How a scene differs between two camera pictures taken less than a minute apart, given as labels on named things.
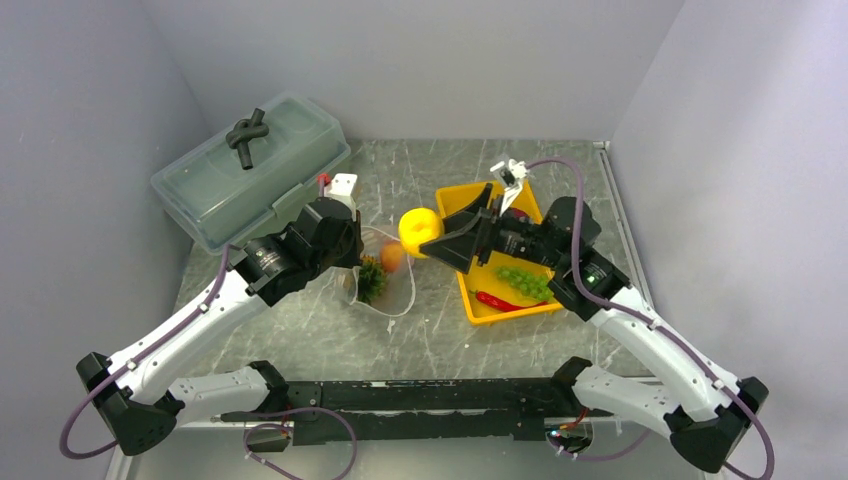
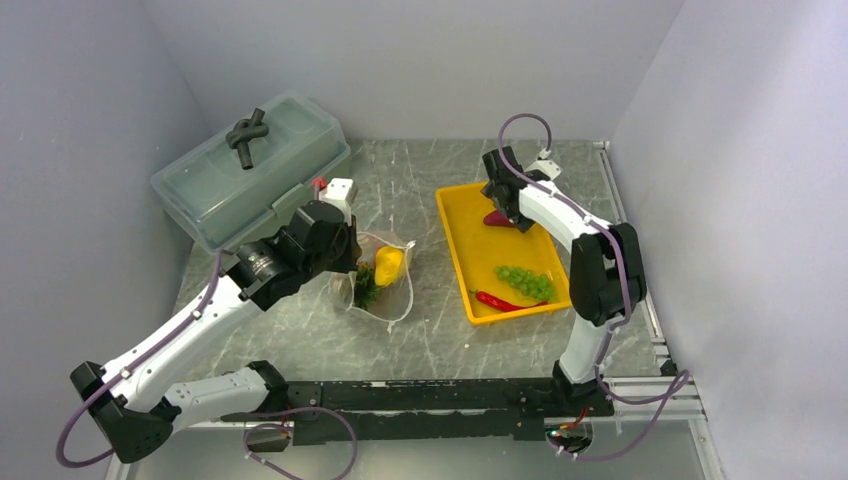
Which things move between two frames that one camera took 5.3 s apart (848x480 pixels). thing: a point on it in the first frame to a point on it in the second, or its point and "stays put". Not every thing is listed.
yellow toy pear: (418, 226) to (389, 264)
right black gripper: (458, 250) to (522, 222)
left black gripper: (354, 256) stays put
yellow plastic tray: (501, 288) stays put
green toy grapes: (534, 285) stays put
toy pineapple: (372, 279) stays put
